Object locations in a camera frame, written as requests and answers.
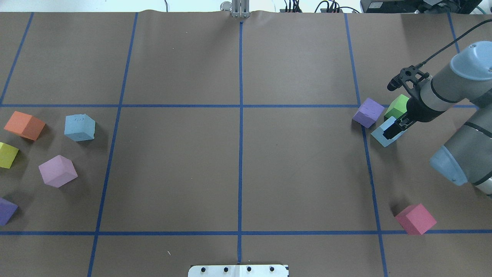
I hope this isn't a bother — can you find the aluminium frame post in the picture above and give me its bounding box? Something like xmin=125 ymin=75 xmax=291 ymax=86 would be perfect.
xmin=230 ymin=0 xmax=251 ymax=18

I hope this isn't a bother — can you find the green foam block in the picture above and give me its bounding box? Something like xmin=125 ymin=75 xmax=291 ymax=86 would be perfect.
xmin=384 ymin=94 xmax=409 ymax=120

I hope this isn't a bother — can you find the purple foam block far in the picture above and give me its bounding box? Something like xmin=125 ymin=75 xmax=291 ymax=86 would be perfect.
xmin=352 ymin=98 xmax=385 ymax=128

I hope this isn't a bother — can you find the white camera stand pillar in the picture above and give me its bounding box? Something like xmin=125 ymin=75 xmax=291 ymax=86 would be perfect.
xmin=188 ymin=264 xmax=290 ymax=277

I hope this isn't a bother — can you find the light blue foam block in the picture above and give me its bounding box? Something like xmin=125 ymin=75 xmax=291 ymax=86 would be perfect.
xmin=371 ymin=116 xmax=407 ymax=148
xmin=64 ymin=114 xmax=96 ymax=142

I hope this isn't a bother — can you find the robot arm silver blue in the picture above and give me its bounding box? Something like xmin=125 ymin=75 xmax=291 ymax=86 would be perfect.
xmin=379 ymin=40 xmax=491 ymax=198

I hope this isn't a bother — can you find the yellow foam block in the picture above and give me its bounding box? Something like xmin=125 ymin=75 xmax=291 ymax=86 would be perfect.
xmin=0 ymin=142 xmax=19 ymax=169

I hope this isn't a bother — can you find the purple foam block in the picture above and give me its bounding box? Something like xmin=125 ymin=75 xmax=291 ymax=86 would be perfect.
xmin=0 ymin=198 xmax=18 ymax=226
xmin=352 ymin=98 xmax=385 ymax=128

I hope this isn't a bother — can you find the purple foam block near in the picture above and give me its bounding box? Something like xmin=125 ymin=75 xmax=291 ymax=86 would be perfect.
xmin=0 ymin=198 xmax=18 ymax=226

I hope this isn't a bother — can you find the magenta pink foam block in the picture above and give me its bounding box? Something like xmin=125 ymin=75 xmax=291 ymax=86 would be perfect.
xmin=395 ymin=204 xmax=437 ymax=235

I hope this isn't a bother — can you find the light pink foam block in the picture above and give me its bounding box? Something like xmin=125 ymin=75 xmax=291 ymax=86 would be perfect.
xmin=38 ymin=155 xmax=78 ymax=188

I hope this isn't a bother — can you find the small metal cylinder weight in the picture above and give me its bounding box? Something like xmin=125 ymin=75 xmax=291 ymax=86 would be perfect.
xmin=220 ymin=1 xmax=233 ymax=11

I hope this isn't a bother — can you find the orange foam block near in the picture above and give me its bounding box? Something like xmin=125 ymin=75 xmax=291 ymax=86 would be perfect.
xmin=4 ymin=111 xmax=46 ymax=141

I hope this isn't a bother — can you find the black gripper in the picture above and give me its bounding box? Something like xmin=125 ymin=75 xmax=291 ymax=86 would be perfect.
xmin=383 ymin=65 xmax=430 ymax=140

